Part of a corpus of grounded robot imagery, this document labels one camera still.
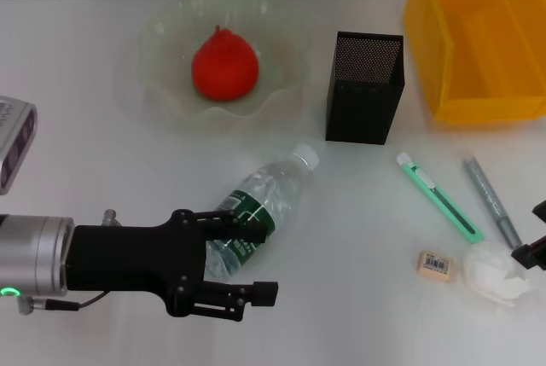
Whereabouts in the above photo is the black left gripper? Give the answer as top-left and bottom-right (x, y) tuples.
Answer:
(63, 208), (274, 318)

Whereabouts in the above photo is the white paper ball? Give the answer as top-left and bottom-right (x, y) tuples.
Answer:
(462, 241), (533, 305)

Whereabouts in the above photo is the clear water bottle green label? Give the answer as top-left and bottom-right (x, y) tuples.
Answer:
(200, 143), (320, 282)

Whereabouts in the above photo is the grey pen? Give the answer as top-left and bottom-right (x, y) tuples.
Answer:
(463, 156), (524, 250)

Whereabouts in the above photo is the beige eraser with barcode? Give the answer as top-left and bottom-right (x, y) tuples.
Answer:
(416, 249), (456, 284)

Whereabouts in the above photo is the green utility knife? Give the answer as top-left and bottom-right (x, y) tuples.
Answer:
(396, 151), (485, 244)

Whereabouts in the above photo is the red orange fruit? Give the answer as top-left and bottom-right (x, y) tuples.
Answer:
(191, 25), (260, 102)

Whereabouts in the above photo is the black mesh pen holder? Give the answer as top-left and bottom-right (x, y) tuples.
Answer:
(324, 31), (405, 146)

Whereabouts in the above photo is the green glass fruit plate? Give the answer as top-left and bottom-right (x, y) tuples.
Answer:
(135, 0), (316, 122)

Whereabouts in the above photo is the yellow plastic bin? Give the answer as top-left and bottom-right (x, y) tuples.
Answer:
(403, 0), (546, 125)

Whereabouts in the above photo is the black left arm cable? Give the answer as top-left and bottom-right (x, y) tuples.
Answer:
(16, 291), (107, 314)

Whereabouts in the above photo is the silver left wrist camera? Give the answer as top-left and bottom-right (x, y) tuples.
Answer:
(0, 96), (38, 195)

